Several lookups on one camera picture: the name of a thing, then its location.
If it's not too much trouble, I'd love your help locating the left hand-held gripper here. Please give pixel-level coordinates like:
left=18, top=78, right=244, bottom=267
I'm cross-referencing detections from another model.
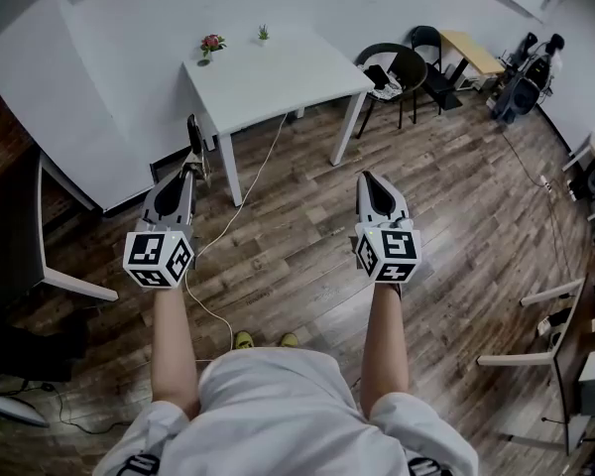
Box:
left=122, top=166, right=198, bottom=292

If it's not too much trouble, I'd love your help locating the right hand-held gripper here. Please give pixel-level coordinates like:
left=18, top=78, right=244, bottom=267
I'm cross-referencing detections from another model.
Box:
left=348, top=170, right=423, bottom=284

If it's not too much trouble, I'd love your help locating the person's right forearm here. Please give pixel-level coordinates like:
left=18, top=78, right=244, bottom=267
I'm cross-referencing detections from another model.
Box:
left=358, top=280, right=411, bottom=421

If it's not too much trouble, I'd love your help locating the person's left forearm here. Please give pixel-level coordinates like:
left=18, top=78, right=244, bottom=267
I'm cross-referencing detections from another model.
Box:
left=149, top=285, right=202, bottom=421

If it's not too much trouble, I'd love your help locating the patterned seat cushion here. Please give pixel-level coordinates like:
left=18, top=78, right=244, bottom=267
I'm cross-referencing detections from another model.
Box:
left=366, top=79, right=404, bottom=102

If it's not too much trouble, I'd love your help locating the black pouch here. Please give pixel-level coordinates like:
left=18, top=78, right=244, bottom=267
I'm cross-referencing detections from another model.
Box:
left=364, top=63, right=391, bottom=89

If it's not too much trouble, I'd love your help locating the black folding chair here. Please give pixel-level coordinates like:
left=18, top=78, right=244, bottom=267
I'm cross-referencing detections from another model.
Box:
left=409, top=25, right=465, bottom=116

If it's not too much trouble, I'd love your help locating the brown wicker chair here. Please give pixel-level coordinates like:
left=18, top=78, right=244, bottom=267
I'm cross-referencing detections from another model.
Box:
left=353, top=42, right=430, bottom=141

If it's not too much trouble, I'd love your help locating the white table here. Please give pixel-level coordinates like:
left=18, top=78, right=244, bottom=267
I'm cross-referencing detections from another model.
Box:
left=180, top=25, right=376, bottom=208

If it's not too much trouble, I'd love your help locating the dark desk with white legs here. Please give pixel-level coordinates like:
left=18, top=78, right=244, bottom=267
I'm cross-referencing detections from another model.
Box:
left=476, top=275, right=590, bottom=458
left=0, top=145, right=121, bottom=382

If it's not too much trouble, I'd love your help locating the red flower potted plant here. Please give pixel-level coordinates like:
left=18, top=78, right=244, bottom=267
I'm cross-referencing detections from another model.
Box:
left=196, top=33, right=228, bottom=67

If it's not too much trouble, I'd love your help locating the light wooden table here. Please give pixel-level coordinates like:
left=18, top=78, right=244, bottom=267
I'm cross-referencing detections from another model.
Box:
left=438, top=29, right=507, bottom=93

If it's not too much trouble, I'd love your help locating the person's white shirt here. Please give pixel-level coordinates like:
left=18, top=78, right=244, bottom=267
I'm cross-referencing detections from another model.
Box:
left=93, top=346, right=480, bottom=476

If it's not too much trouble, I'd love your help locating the white cable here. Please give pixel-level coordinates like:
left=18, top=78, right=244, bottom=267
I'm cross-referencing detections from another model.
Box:
left=182, top=111, right=290, bottom=362

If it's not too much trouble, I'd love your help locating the thin black floor cable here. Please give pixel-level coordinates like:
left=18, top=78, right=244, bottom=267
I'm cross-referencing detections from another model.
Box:
left=499, top=130, right=577, bottom=288

